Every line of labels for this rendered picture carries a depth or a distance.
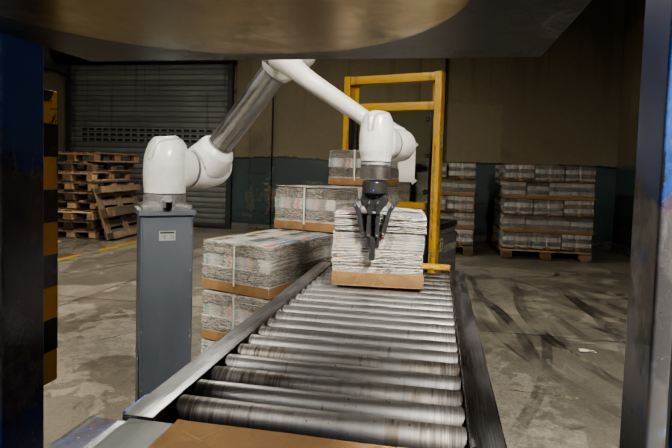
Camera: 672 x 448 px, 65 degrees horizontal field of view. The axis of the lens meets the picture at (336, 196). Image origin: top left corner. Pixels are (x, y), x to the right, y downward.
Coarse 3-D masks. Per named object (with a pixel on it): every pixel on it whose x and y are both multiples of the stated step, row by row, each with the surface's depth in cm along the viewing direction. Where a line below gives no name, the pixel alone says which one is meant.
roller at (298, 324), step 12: (276, 324) 128; (288, 324) 127; (300, 324) 127; (312, 324) 127; (324, 324) 126; (336, 324) 126; (396, 336) 122; (408, 336) 122; (420, 336) 121; (432, 336) 121; (444, 336) 121; (456, 336) 122
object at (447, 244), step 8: (440, 224) 385; (448, 224) 402; (456, 224) 422; (440, 232) 386; (448, 232) 407; (456, 232) 424; (440, 240) 387; (448, 240) 406; (424, 248) 385; (440, 248) 388; (448, 248) 407; (424, 256) 386; (440, 256) 390; (448, 256) 408; (448, 264) 409; (440, 272) 391; (448, 272) 410
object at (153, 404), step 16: (320, 272) 188; (288, 288) 162; (304, 288) 165; (272, 304) 143; (288, 304) 147; (256, 320) 128; (224, 336) 115; (240, 336) 115; (208, 352) 105; (224, 352) 105; (192, 368) 96; (208, 368) 97; (176, 384) 89; (192, 384) 90; (144, 400) 83; (160, 400) 83; (176, 400) 84; (128, 416) 78; (144, 416) 78; (160, 416) 79
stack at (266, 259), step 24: (216, 240) 240; (240, 240) 242; (264, 240) 245; (288, 240) 247; (312, 240) 256; (216, 264) 240; (240, 264) 233; (264, 264) 226; (288, 264) 238; (312, 264) 257; (264, 288) 227; (216, 312) 240; (240, 312) 234
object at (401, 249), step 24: (336, 216) 165; (384, 216) 163; (408, 216) 162; (336, 240) 166; (360, 240) 165; (384, 240) 164; (408, 240) 163; (336, 264) 166; (360, 264) 165; (384, 264) 164; (408, 264) 164
